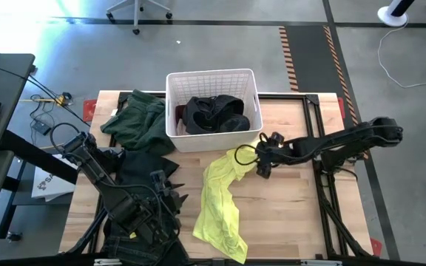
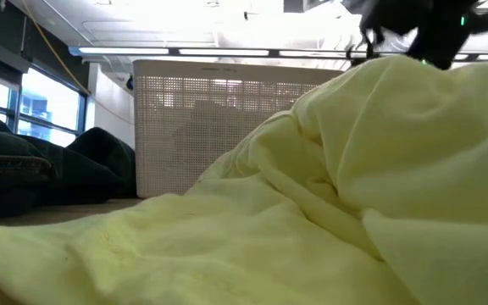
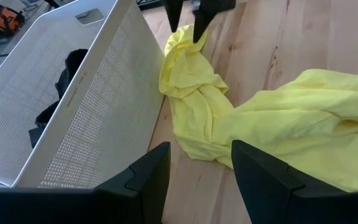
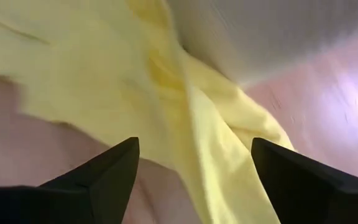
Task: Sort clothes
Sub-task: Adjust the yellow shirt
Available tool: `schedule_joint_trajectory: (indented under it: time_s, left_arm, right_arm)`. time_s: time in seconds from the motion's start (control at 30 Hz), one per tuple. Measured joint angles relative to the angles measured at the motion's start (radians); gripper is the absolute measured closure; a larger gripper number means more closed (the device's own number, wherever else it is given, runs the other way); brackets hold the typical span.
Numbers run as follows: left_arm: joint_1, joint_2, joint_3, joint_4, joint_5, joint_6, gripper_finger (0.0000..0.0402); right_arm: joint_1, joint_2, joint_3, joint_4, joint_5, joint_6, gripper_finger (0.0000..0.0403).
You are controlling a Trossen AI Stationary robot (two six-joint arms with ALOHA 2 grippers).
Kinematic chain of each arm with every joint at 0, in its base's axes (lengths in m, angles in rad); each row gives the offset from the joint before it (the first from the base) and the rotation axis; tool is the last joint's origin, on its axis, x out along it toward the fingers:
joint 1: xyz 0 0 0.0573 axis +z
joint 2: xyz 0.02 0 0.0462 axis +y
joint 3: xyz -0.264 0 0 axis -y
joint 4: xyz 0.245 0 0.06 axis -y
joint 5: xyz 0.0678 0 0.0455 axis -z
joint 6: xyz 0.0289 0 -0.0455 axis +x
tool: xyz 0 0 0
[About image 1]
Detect black desk support beam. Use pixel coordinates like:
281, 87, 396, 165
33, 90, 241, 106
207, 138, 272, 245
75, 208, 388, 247
0, 129, 80, 185

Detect white printed cardboard box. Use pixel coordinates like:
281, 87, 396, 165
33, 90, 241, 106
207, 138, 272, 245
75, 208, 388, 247
31, 152, 80, 202

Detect orange black hazard tape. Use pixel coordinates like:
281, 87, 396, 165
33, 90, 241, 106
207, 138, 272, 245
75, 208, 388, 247
322, 24, 359, 126
278, 25, 300, 92

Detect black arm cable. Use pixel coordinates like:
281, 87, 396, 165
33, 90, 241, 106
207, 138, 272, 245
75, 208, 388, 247
49, 122, 81, 153
233, 143, 260, 167

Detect dark blue jeans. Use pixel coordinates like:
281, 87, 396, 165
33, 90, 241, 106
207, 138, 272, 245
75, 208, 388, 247
103, 149, 190, 266

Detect black power adapter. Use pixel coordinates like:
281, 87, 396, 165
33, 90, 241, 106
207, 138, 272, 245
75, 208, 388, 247
31, 120, 53, 136

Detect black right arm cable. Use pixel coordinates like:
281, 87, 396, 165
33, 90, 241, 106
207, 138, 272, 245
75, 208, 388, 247
233, 143, 260, 167

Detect black garment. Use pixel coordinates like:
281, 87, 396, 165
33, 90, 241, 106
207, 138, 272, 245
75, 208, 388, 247
181, 94, 251, 135

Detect white floor cable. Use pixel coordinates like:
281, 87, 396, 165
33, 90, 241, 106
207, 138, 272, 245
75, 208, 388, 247
376, 16, 426, 89

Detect black aluminium table frame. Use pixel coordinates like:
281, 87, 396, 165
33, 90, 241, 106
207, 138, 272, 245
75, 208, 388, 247
63, 91, 375, 259

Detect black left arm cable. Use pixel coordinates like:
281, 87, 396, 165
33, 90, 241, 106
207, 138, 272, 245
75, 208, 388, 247
49, 122, 81, 153

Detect black desk cables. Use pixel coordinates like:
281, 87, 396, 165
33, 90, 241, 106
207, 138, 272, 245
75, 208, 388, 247
0, 47, 92, 129

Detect white round fan base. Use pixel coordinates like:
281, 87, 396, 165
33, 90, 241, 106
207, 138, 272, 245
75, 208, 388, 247
377, 0, 416, 28

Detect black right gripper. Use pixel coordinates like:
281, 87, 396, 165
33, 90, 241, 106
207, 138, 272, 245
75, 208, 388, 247
252, 132, 286, 180

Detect neon yellow shirt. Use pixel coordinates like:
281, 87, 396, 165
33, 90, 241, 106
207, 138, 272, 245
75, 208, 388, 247
192, 146, 260, 265

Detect maroon garment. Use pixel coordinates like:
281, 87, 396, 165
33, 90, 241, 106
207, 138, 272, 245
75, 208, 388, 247
175, 104, 187, 126

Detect grey office chair base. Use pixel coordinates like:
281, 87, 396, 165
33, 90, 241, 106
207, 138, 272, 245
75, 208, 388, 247
106, 0, 173, 36

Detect dark green garment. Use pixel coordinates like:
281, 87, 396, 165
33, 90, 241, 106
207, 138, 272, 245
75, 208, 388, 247
100, 89, 177, 156

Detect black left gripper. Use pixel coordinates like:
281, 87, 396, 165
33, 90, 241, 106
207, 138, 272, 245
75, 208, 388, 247
149, 169, 190, 216

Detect white plastic laundry basket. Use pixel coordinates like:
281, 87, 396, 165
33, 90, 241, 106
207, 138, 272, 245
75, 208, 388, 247
165, 68, 264, 153

